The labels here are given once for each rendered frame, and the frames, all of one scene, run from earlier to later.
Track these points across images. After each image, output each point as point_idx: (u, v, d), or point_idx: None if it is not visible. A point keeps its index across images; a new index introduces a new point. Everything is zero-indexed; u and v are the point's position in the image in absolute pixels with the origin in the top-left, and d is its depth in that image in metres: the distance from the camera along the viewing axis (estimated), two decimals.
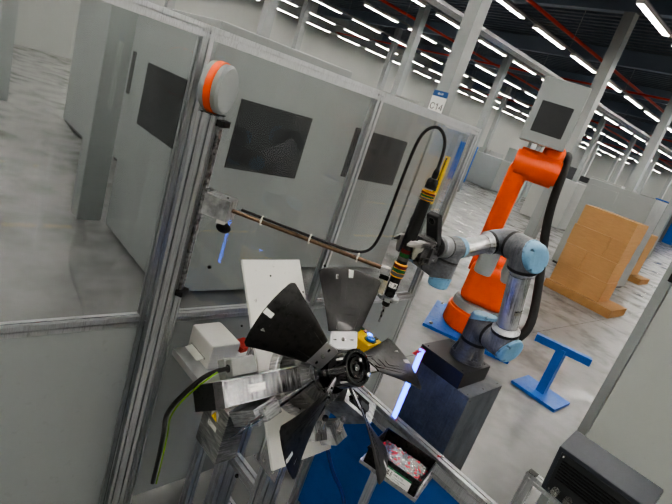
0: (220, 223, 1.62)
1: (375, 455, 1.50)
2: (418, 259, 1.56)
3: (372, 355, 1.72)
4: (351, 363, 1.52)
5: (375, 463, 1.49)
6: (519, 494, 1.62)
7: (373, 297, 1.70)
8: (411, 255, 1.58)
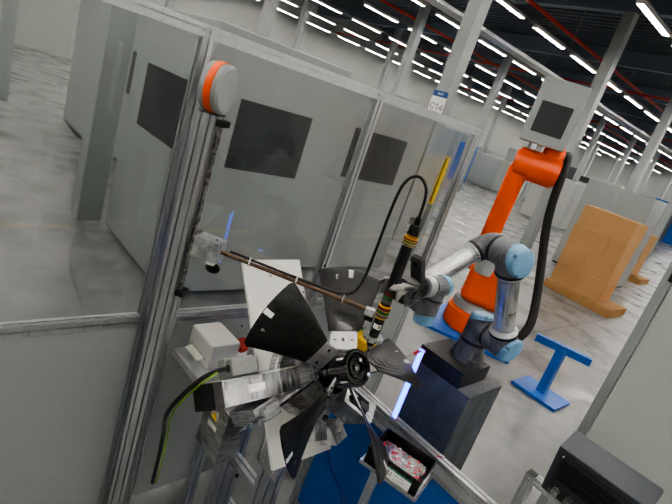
0: (209, 264, 1.67)
1: (375, 455, 1.50)
2: (402, 301, 1.60)
3: (372, 355, 1.72)
4: (351, 363, 1.52)
5: (375, 463, 1.49)
6: (519, 494, 1.62)
7: (373, 297, 1.70)
8: (395, 296, 1.62)
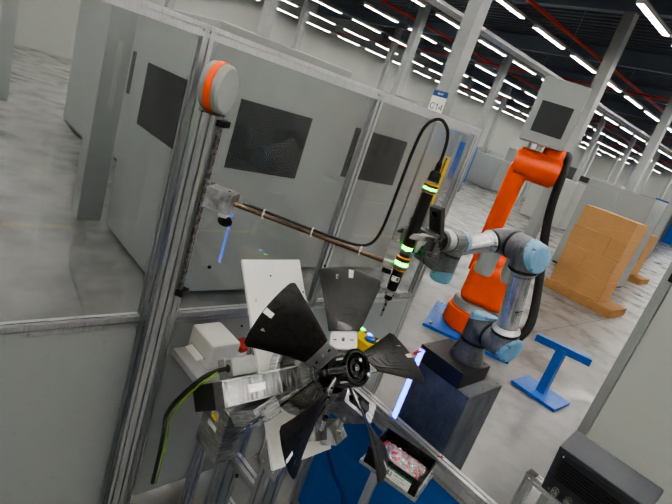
0: (221, 217, 1.62)
1: (375, 455, 1.50)
2: (421, 252, 1.55)
3: (372, 354, 1.72)
4: (351, 363, 1.52)
5: (375, 463, 1.49)
6: (519, 494, 1.62)
7: (373, 297, 1.70)
8: (414, 248, 1.57)
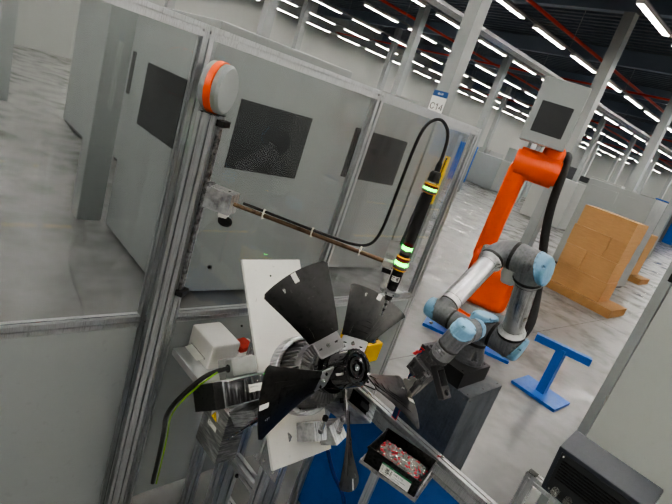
0: (221, 217, 1.62)
1: (346, 459, 1.42)
2: None
3: (375, 378, 1.70)
4: (353, 360, 1.53)
5: (343, 466, 1.40)
6: (519, 494, 1.62)
7: (393, 322, 1.74)
8: None
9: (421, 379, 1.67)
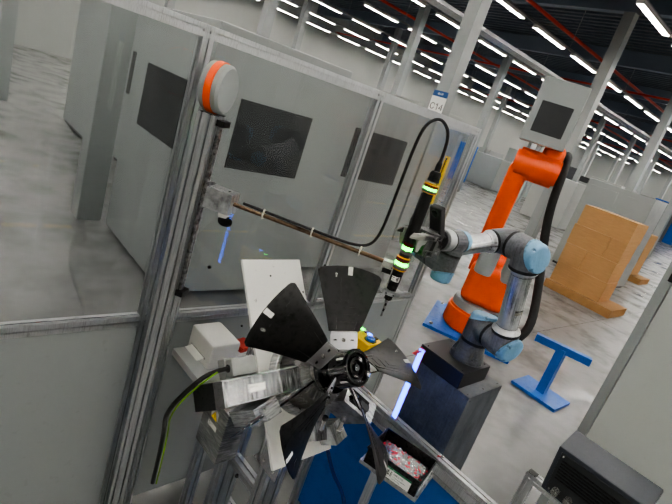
0: (221, 217, 1.62)
1: (300, 418, 1.35)
2: (421, 252, 1.55)
3: None
4: (357, 358, 1.55)
5: (295, 418, 1.33)
6: (519, 494, 1.62)
7: (408, 380, 1.71)
8: (414, 248, 1.57)
9: None
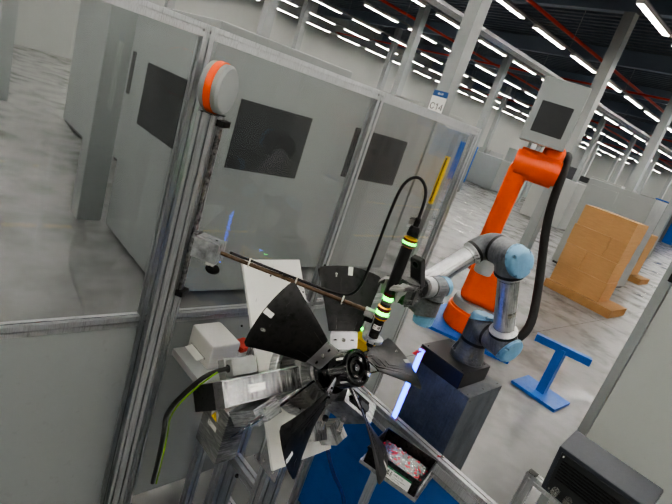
0: (209, 265, 1.67)
1: (300, 418, 1.35)
2: (402, 301, 1.60)
3: None
4: (357, 358, 1.55)
5: (295, 418, 1.33)
6: (519, 494, 1.62)
7: (408, 380, 1.71)
8: (395, 297, 1.62)
9: None
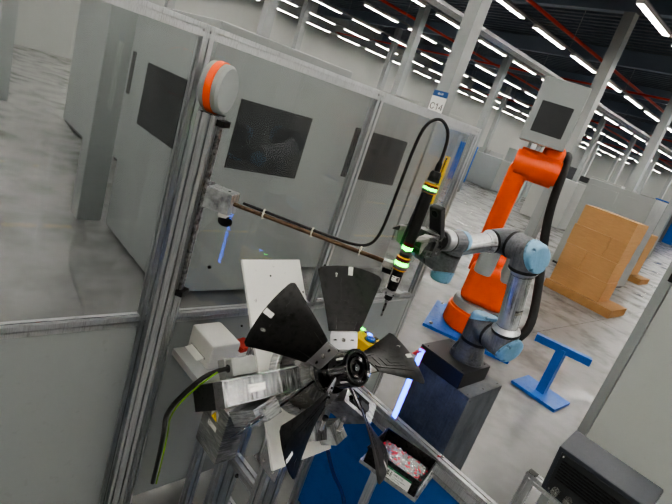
0: (221, 217, 1.62)
1: (300, 418, 1.35)
2: (421, 252, 1.55)
3: None
4: (357, 358, 1.55)
5: (295, 418, 1.33)
6: (519, 494, 1.62)
7: (410, 376, 1.71)
8: (414, 248, 1.57)
9: None
